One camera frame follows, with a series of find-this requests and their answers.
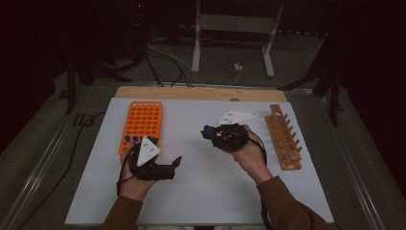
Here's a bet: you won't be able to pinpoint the grey metal stand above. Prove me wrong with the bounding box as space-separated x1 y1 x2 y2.
191 0 285 79

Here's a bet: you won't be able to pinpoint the long black floor cable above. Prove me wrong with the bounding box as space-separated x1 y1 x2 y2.
17 111 107 230

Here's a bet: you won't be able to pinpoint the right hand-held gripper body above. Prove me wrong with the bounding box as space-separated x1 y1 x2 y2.
210 110 258 153

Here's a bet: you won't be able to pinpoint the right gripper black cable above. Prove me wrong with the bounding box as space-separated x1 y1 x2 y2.
245 128 271 230

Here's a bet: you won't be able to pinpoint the dark equipment with red light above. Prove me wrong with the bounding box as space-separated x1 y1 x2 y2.
127 0 151 65

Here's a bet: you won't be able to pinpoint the black tripod stand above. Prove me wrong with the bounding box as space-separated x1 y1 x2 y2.
277 32 344 127
65 54 132 115

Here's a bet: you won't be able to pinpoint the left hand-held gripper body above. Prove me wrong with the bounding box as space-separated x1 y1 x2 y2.
127 135 176 182

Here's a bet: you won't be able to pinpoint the person's left hand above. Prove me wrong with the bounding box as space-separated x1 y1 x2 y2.
119 152 159 203

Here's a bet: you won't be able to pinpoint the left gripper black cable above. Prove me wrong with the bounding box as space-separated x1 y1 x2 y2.
115 149 135 196

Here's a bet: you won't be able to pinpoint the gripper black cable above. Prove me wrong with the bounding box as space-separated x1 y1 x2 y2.
115 149 135 196
245 128 271 230

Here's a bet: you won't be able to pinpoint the white table mat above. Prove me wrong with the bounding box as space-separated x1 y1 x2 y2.
64 97 334 226

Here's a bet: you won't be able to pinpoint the white plug with cable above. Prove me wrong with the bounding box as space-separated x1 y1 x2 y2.
228 62 244 86

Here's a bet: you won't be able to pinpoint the wooden test tube rack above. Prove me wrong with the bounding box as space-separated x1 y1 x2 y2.
264 103 304 172

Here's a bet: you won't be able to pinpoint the person's right hand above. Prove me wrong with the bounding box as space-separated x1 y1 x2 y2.
231 128 274 185

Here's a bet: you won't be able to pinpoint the black floor cables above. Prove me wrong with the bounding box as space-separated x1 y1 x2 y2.
145 41 205 89

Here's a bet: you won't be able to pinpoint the aluminium frame rail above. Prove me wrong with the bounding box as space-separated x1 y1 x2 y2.
317 94 386 230
0 83 94 230

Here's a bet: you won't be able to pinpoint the orange plastic test tube rack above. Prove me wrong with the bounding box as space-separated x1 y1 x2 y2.
118 101 164 157

